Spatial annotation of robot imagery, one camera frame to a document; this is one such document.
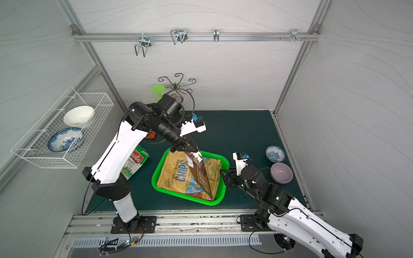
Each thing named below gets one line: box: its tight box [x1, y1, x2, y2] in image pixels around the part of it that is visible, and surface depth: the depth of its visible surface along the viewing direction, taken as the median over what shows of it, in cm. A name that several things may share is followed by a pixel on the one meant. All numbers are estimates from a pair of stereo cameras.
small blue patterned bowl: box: [265, 145, 286, 163], surface depth 98 cm
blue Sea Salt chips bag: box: [157, 151, 222, 201], surface depth 82 cm
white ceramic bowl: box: [63, 105, 96, 126], surface depth 72 cm
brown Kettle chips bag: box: [186, 150, 213, 200], surface depth 64 cm
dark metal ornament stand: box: [157, 73, 197, 113], surface depth 95 cm
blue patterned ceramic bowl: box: [47, 127, 84, 153], surface depth 65 cm
